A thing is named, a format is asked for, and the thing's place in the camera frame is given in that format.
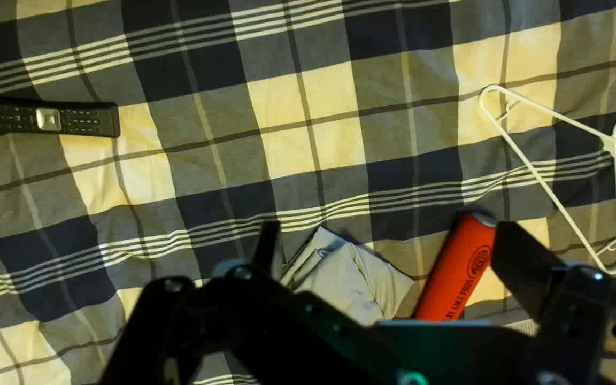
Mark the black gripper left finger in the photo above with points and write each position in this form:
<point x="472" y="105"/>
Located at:
<point x="237" y="322"/>

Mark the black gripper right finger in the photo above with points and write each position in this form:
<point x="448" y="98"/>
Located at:
<point x="536" y="279"/>

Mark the gray bed sheet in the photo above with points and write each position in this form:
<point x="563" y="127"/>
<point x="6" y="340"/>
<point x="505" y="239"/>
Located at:
<point x="353" y="279"/>

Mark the plaid checkered bed comforter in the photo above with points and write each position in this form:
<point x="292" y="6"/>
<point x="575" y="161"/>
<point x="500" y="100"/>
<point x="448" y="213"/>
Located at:
<point x="203" y="142"/>

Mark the orange baseball bat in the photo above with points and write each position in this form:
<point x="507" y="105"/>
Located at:
<point x="459" y="268"/>

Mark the black remote control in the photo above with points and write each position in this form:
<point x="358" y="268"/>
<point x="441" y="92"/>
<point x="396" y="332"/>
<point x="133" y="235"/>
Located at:
<point x="52" y="118"/>

